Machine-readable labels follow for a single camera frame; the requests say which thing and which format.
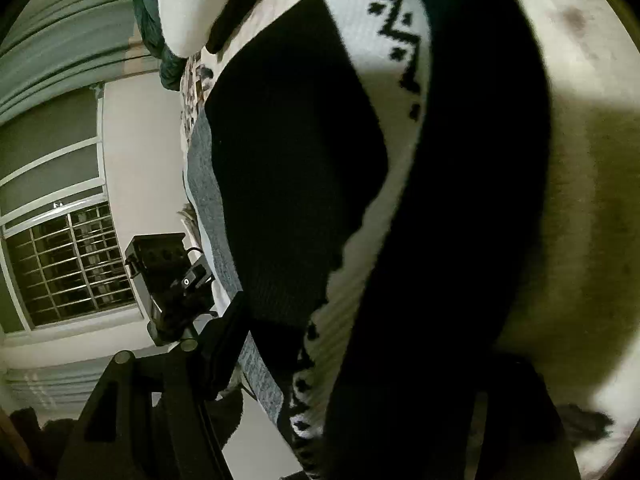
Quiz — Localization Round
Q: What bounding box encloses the bed with floral sheet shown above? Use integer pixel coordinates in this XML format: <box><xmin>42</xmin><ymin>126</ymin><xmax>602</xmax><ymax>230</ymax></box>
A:
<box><xmin>177</xmin><ymin>0</ymin><xmax>640</xmax><ymax>480</ymax></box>

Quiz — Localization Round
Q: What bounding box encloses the black grey striped sweater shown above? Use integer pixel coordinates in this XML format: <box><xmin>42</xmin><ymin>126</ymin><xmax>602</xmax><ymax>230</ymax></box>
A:
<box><xmin>182</xmin><ymin>0</ymin><xmax>551</xmax><ymax>480</ymax></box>

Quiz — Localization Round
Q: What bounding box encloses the window with metal grille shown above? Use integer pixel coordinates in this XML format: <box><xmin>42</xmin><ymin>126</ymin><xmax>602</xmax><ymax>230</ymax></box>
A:
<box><xmin>0</xmin><ymin>85</ymin><xmax>138</xmax><ymax>333</ymax></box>

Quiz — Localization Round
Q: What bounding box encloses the white folded garment black trim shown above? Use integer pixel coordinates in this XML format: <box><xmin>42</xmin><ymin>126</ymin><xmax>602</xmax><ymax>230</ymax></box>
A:
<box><xmin>157</xmin><ymin>0</ymin><xmax>273</xmax><ymax>58</ymax></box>

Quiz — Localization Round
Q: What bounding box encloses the grey green curtain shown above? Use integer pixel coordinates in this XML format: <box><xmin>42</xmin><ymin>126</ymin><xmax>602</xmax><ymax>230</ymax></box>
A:
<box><xmin>0</xmin><ymin>0</ymin><xmax>163</xmax><ymax>126</ymax></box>

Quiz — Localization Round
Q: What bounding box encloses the dark green blanket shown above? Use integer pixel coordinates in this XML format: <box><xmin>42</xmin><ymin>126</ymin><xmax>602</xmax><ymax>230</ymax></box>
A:
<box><xmin>132</xmin><ymin>0</ymin><xmax>187</xmax><ymax>92</ymax></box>

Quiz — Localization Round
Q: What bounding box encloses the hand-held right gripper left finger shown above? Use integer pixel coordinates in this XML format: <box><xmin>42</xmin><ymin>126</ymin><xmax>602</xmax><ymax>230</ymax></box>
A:
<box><xmin>56</xmin><ymin>291</ymin><xmax>251</xmax><ymax>480</ymax></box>

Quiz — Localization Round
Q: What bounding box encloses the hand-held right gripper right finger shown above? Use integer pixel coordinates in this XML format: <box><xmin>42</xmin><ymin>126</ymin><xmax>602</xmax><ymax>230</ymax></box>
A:
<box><xmin>465</xmin><ymin>356</ymin><xmax>583</xmax><ymax>480</ymax></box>

